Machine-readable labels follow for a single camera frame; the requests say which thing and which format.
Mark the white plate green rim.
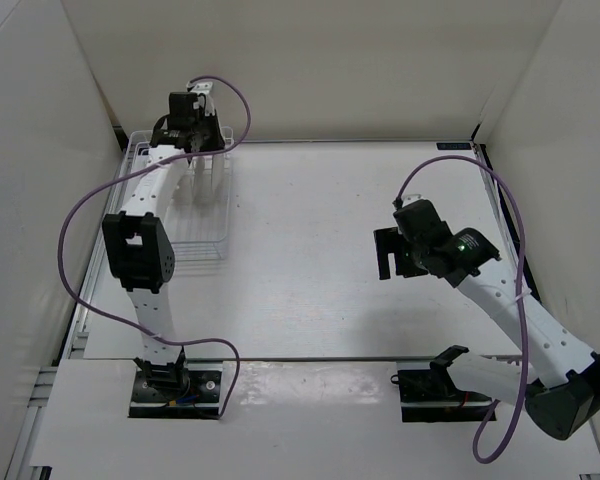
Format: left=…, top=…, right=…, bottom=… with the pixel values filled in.
left=210, top=154, right=226, bottom=201

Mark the white plate orange pattern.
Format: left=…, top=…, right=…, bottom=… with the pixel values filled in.
left=191, top=157, right=206, bottom=202

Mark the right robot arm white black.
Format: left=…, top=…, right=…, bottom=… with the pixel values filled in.
left=373, top=199, right=600, bottom=440

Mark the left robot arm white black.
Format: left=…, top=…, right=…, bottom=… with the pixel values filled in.
left=102, top=81, right=226, bottom=401

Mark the white plate in rack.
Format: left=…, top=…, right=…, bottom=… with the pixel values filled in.
left=173, top=175, right=191, bottom=202

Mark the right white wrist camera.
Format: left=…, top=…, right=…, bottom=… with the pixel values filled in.
left=393, top=193, right=423, bottom=209

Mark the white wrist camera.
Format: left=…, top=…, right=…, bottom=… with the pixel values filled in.
left=187, top=81, right=215, bottom=110
left=393, top=193, right=423, bottom=209

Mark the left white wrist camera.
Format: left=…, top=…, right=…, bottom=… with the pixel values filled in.
left=187, top=81, right=215, bottom=110

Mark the white wire dish rack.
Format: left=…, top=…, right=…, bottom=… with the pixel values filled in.
left=108, top=154, right=233, bottom=265

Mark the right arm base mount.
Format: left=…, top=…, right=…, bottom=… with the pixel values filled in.
left=390, top=345, right=493, bottom=423

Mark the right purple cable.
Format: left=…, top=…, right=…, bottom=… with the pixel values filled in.
left=394, top=154, right=527, bottom=464

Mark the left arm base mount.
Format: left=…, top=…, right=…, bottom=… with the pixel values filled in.
left=128, top=358, right=223, bottom=420

